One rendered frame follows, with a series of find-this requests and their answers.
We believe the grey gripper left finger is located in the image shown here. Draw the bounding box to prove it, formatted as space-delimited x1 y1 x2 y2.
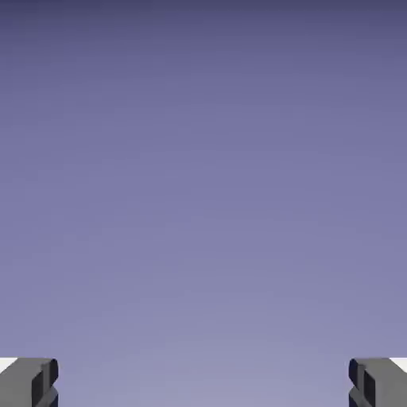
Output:
0 357 60 407

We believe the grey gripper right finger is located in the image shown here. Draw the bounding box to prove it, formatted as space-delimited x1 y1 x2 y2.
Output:
348 357 407 407

